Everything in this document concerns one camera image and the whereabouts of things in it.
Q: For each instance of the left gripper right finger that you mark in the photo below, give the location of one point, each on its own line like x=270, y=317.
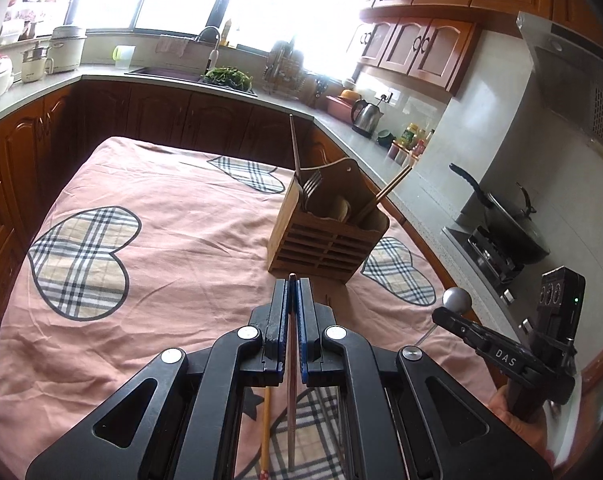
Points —
x=402, y=415

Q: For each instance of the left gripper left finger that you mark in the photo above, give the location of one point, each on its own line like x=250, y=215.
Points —
x=179, y=416

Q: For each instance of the metal spoon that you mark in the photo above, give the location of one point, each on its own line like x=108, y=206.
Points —
x=457, y=300

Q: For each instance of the stainless steel fork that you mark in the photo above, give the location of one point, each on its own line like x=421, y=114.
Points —
x=310, y=186

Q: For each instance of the long dark chopstick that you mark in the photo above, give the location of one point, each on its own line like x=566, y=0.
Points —
x=295, y=149

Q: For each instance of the red-tipped wooden chopstick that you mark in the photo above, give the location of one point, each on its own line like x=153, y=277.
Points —
x=264, y=473

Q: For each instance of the light wooden chopstick pair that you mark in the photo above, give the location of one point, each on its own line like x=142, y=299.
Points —
x=381, y=194

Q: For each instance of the person's right hand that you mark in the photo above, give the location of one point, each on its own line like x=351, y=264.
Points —
x=535, y=433

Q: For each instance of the gas stove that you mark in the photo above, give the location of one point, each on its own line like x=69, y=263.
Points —
x=497, y=270

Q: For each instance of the black wok with lid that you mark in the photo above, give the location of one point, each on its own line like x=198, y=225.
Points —
x=510, y=226

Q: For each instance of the pink patterned tablecloth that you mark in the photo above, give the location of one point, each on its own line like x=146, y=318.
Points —
x=145, y=248

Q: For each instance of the wooden utensil holder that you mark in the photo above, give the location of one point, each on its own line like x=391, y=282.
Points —
x=322, y=240

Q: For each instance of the condiment bottles group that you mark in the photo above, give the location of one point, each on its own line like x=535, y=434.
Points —
x=407, y=150

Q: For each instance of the range hood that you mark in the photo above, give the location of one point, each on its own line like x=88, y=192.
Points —
x=569, y=69

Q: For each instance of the stainless electric kettle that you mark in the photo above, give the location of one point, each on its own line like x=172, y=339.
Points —
x=365, y=117

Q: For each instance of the lower wooden cabinets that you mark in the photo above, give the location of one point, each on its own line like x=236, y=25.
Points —
x=45, y=139

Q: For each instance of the wooden cabinets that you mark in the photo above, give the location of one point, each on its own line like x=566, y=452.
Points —
x=434, y=40
x=45, y=139

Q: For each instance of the green vegetables in sink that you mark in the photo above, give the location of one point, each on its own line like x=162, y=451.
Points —
x=229, y=77

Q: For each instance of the dish drying rack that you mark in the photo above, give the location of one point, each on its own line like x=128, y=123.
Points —
x=284, y=69

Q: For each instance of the upper wooden cabinets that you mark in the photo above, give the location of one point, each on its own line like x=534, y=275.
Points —
x=434, y=40

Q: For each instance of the small white blender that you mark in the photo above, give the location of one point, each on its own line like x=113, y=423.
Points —
x=35, y=64

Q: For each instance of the white electric pot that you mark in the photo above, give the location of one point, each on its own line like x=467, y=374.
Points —
x=66, y=47

